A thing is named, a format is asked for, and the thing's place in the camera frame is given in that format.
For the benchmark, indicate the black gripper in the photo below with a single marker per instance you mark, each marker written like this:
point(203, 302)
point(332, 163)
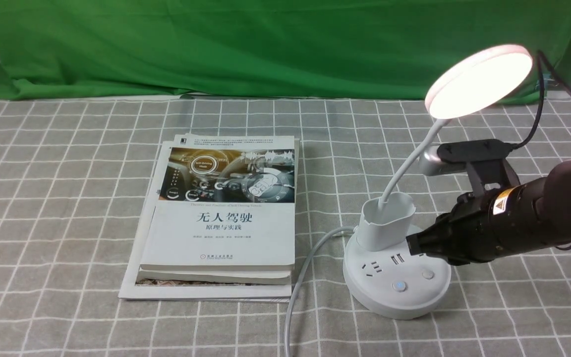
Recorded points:
point(485, 228)

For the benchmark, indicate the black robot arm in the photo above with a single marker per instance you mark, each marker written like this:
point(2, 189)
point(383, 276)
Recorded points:
point(555, 204)

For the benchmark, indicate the white desk lamp with socket base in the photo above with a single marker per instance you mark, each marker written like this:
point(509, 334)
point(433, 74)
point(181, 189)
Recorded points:
point(379, 268)

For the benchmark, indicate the blue binder clip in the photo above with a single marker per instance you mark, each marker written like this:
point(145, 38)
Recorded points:
point(549, 82)

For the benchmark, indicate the top white self-driving book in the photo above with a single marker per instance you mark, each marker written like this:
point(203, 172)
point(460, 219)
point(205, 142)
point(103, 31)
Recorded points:
point(221, 228)

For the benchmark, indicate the bottom thin white magazine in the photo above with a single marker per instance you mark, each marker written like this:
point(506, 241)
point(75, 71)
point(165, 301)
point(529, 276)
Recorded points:
point(139, 277)

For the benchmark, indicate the grey white checked tablecloth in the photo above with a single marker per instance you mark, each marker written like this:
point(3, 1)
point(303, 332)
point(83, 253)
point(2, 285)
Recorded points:
point(73, 177)

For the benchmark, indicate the green backdrop cloth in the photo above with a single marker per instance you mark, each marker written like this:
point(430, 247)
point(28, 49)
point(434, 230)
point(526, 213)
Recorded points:
point(359, 49)

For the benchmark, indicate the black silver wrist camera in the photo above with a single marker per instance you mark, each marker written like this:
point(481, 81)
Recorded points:
point(484, 161)

